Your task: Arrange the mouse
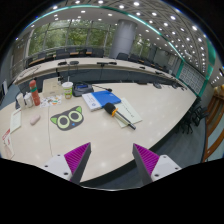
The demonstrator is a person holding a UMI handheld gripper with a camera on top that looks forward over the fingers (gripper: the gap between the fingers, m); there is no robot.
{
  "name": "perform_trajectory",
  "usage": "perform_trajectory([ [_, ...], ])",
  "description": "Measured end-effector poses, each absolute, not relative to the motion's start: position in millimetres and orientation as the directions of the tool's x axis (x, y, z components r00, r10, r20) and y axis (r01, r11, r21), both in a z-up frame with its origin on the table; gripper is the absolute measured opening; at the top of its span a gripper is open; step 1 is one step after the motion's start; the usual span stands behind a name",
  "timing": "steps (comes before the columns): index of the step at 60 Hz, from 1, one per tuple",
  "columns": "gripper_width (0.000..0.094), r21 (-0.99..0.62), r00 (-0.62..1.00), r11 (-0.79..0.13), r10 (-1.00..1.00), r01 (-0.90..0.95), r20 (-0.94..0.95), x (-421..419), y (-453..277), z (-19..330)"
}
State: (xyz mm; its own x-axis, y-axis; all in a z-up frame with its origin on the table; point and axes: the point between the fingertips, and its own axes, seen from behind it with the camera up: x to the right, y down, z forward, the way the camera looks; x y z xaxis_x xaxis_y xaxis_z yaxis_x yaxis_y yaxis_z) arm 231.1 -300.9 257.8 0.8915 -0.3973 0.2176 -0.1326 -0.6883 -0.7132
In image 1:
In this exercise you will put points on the black cat face mousepad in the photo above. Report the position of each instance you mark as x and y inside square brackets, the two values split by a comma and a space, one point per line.
[69, 119]

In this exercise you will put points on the beige cardboard box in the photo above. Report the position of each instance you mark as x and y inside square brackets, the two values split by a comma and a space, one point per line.
[51, 87]

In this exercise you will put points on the blue book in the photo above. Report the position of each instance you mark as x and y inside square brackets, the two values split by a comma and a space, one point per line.
[97, 100]

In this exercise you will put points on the colourful sticker sheet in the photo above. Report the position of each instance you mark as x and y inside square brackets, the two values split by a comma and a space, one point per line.
[51, 101]

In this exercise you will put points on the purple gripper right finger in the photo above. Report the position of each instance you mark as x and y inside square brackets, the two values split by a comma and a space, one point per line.
[151, 166]

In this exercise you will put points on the pale green paper booklet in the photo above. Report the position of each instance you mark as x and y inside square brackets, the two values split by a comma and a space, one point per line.
[125, 108]

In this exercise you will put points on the black office chair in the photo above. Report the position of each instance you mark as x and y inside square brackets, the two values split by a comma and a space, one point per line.
[193, 116]

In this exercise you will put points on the red bottle with green cap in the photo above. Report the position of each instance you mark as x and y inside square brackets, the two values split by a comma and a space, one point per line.
[34, 92]

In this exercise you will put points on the white carton box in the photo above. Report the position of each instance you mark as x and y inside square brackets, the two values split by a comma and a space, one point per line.
[21, 101]

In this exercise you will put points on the white paper sheet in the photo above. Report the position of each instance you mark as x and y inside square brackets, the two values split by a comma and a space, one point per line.
[15, 120]

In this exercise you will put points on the pink computer mouse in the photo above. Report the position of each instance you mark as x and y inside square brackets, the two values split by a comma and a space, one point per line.
[35, 119]

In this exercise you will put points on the small white bottle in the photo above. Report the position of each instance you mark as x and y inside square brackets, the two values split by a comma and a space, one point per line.
[28, 100]

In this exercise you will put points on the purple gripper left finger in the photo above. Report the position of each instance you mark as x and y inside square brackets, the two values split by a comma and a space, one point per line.
[70, 166]

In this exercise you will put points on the long curved conference desk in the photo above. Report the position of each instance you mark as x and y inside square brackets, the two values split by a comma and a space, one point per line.
[68, 65]

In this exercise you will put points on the grey round pillar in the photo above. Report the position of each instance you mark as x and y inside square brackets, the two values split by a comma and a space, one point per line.
[123, 38]

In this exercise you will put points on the red and white leaflet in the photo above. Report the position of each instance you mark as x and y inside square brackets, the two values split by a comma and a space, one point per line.
[7, 145]

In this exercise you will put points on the white cup with green label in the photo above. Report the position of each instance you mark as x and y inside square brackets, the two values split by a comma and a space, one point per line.
[67, 88]

